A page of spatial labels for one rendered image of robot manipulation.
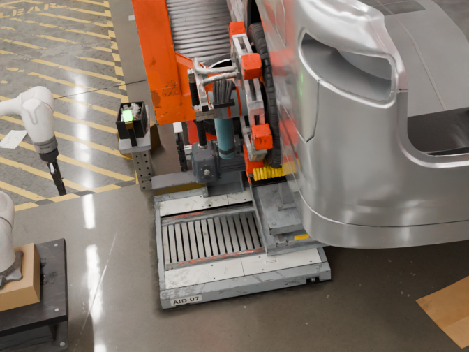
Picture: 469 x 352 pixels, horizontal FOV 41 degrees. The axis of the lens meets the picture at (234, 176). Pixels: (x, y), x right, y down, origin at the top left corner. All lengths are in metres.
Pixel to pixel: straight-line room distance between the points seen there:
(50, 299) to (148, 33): 1.33
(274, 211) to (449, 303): 0.93
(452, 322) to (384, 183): 1.24
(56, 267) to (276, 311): 1.04
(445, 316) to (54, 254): 1.83
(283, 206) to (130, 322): 0.94
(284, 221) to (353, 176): 1.26
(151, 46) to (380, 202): 1.62
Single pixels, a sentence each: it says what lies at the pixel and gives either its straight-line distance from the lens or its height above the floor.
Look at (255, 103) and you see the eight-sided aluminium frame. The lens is 2.56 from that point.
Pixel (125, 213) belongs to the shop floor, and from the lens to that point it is 3.66.
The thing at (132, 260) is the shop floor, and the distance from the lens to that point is 3.36.
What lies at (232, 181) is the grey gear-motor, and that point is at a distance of 3.58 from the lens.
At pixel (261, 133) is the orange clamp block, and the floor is 0.88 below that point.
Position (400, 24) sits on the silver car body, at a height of 1.05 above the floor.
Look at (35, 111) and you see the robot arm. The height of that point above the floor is 1.15.
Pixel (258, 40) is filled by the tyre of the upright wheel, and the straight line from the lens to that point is 2.64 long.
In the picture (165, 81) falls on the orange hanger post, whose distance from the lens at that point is 3.24.
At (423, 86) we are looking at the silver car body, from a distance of 2.72.
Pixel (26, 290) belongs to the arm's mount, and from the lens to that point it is 2.84.
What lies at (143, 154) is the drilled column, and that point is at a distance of 3.63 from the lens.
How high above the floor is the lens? 2.30
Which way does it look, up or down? 38 degrees down
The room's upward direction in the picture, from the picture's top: 7 degrees counter-clockwise
